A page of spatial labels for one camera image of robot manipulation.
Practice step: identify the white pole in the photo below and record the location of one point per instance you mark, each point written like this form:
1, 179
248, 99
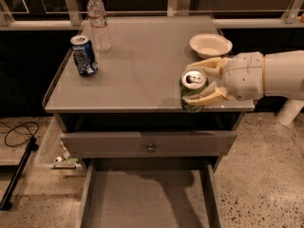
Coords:
289, 111

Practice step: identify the clear plastic water bottle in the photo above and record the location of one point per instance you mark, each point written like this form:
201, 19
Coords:
97, 17

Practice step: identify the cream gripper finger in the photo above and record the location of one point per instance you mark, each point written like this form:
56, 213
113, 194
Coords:
212, 66
211, 95

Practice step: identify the blue soda can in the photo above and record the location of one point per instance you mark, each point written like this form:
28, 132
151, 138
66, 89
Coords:
83, 55

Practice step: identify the open middle drawer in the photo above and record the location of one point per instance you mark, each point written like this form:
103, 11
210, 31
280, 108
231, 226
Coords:
150, 193

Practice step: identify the grey drawer cabinet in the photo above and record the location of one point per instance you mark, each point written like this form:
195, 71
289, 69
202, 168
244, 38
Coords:
137, 86

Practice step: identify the green soda can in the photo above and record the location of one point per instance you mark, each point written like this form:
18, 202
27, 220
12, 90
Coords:
192, 81

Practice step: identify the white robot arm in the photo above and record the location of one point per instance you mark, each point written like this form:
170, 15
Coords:
282, 75

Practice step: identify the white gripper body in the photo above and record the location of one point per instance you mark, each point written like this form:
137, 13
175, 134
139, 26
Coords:
244, 75

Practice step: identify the white bowl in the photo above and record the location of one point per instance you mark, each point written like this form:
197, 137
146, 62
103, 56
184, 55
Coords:
209, 45

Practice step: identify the round metal drawer knob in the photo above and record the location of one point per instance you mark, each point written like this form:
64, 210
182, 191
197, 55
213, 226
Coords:
151, 148

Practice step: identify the metal window railing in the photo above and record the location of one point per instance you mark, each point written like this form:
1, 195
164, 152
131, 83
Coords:
224, 14

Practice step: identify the clear plastic bin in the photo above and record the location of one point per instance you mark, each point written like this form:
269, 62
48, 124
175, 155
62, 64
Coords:
53, 155

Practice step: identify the black floor bar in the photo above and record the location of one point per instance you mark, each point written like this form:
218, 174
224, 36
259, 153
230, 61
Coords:
5, 201

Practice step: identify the closed top drawer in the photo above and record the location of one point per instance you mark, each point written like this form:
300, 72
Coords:
89, 145

